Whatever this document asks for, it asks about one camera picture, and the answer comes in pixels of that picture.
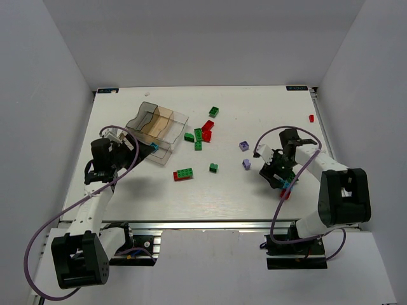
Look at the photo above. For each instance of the right blue corner label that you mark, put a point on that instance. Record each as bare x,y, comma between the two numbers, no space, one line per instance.
296,88

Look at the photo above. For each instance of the clear plastic container upper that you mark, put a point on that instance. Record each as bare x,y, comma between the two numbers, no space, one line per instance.
174,128

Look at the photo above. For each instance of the smoky grey plastic container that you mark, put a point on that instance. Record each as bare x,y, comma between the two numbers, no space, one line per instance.
145,119

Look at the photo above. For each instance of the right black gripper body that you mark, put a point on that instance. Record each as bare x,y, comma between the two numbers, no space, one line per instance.
275,173

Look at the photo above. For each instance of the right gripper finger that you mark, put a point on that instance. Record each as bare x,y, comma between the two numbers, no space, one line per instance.
271,179
286,179

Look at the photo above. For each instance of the clear plastic container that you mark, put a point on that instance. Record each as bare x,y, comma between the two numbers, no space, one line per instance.
163,154
174,128

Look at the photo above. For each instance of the red square lego brick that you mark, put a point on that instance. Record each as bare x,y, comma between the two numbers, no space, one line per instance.
285,194

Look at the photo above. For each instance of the red lego under green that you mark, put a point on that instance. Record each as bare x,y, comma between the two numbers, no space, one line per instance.
178,178

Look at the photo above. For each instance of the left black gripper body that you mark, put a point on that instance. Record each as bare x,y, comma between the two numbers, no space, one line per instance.
133,152

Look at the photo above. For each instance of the green sloped lego brick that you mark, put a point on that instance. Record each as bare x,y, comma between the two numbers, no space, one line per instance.
189,137

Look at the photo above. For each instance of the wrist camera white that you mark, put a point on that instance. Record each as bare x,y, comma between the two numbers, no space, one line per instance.
264,152
119,139

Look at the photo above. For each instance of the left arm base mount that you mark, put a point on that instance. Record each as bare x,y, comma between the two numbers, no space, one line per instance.
140,248

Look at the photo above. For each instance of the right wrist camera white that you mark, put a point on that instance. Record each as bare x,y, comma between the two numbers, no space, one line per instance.
264,152

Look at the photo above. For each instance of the red round lego piece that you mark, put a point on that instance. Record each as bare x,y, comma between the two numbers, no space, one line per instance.
206,135

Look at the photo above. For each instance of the purple lego brick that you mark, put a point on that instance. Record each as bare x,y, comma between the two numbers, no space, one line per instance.
246,164
244,146

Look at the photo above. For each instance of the red 2x4 lego brick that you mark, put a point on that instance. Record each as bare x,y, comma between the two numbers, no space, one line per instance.
208,126

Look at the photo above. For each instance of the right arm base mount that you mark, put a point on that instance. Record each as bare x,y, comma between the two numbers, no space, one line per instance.
303,255

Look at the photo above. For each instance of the amber plastic container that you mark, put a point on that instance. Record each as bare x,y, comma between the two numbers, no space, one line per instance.
158,125

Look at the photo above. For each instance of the green 2x2 lego top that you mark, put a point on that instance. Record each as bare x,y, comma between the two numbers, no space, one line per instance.
213,112

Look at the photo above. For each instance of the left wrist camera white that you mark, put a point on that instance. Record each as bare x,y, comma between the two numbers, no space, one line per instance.
119,139

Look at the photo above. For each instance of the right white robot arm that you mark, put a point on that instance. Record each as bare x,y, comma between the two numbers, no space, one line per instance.
343,198

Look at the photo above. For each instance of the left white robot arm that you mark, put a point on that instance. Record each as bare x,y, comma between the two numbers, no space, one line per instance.
82,255

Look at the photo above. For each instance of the left blue corner label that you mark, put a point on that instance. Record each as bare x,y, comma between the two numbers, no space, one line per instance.
107,90

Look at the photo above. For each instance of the clear plastic container lower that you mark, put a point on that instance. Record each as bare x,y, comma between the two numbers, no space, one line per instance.
163,154

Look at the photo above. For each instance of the green 2x4 lego flat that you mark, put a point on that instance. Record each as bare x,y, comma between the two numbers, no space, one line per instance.
198,134

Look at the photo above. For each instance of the cyan 2x2 lego brick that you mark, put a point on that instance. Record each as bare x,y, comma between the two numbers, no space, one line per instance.
154,146

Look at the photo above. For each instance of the green 2x2 lego brick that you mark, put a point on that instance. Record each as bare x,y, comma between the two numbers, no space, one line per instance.
198,146

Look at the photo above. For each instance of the blue corner label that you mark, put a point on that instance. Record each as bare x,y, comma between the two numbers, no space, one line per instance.
296,88
107,90

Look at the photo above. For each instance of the green 2x4 lego on red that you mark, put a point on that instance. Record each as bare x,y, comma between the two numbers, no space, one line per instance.
185,172

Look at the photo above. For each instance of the cyan 2x4 lego brick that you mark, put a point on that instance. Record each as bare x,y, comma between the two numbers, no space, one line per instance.
284,184

